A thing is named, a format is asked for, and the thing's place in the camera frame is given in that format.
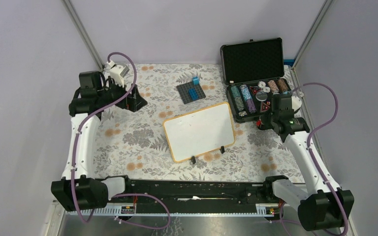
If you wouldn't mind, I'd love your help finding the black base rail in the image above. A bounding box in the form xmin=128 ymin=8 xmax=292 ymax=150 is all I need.
xmin=110 ymin=179 xmax=282 ymax=212

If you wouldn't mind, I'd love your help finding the blue poker chip stack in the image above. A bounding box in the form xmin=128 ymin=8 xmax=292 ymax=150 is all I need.
xmin=240 ymin=85 xmax=252 ymax=102

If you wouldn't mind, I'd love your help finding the green poker chip stack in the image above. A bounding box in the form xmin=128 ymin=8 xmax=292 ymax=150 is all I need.
xmin=231 ymin=86 xmax=245 ymax=111

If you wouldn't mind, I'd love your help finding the brown poker chip stack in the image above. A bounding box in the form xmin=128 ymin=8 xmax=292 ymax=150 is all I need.
xmin=277 ymin=79 xmax=289 ymax=94

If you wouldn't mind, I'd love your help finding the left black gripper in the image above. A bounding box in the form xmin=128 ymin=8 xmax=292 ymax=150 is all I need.
xmin=98 ymin=75 xmax=148 ymax=112

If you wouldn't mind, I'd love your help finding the floral tablecloth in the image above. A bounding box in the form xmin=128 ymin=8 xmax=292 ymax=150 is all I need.
xmin=93 ymin=64 xmax=304 ymax=183

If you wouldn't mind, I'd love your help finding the white cable duct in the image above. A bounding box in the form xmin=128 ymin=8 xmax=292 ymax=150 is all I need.
xmin=66 ymin=203 xmax=283 ymax=217

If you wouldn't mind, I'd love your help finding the red triangle dice box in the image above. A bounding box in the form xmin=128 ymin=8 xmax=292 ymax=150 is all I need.
xmin=259 ymin=101 xmax=271 ymax=113

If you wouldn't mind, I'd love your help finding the round dealer button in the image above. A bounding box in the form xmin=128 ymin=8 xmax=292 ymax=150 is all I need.
xmin=255 ymin=91 xmax=268 ymax=102

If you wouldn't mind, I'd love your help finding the purple poker chip stack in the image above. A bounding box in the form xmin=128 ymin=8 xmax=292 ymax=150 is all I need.
xmin=246 ymin=99 xmax=257 ymax=114

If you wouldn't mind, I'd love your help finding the light blue lego brick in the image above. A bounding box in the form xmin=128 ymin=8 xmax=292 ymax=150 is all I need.
xmin=192 ymin=76 xmax=200 ymax=86

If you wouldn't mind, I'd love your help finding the yellow framed whiteboard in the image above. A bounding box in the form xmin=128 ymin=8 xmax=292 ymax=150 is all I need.
xmin=162 ymin=102 xmax=236 ymax=163

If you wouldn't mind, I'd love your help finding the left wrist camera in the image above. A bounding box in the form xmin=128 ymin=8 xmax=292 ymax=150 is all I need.
xmin=104 ymin=61 xmax=129 ymax=87

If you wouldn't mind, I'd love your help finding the pink poker chip stack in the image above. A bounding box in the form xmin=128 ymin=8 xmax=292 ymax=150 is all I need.
xmin=268 ymin=80 xmax=280 ymax=94

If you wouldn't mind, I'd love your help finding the black poker chip case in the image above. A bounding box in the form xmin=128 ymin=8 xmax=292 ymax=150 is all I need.
xmin=220 ymin=37 xmax=291 ymax=123

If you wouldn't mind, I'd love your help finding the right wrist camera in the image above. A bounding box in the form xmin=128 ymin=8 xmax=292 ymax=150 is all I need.
xmin=291 ymin=95 xmax=303 ymax=112

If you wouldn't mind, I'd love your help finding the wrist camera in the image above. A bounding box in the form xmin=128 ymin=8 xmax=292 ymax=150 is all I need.
xmin=104 ymin=61 xmax=129 ymax=87
xmin=291 ymin=95 xmax=303 ymax=112

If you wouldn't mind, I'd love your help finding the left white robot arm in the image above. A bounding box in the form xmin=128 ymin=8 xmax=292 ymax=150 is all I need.
xmin=51 ymin=71 xmax=147 ymax=211

